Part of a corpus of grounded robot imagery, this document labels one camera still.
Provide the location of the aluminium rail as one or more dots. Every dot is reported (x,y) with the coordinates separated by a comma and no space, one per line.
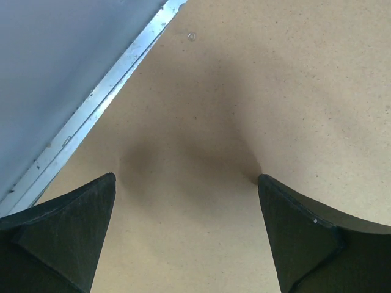
(30,187)

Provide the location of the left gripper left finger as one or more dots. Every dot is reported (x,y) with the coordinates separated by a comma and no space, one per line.
(55,246)

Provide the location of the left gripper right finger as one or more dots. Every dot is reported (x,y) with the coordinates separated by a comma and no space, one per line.
(317,248)

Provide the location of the brown cardboard backing board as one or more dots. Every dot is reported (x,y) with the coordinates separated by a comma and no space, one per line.
(299,90)

